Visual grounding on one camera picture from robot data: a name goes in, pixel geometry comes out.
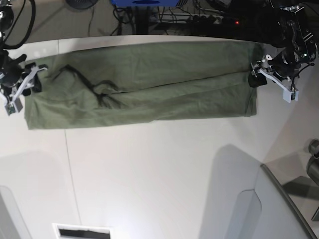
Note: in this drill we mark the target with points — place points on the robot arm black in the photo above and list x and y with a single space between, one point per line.
8 22
283 24

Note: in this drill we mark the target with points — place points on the blue box with oval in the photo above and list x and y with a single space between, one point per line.
145 3

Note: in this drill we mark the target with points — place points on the black fan base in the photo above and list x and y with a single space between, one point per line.
81 4

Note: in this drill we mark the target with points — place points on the black power strip red light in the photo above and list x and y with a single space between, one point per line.
216 19

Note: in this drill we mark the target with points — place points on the olive green t-shirt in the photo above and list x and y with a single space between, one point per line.
142 83

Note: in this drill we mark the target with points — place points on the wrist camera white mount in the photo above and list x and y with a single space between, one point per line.
11 95
288 86

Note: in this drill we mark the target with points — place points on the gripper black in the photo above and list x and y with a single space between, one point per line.
11 71
284 65

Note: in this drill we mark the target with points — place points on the grey metal stand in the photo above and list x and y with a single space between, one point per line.
293 168

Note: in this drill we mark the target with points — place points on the white label with black strip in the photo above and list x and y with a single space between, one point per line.
68 231

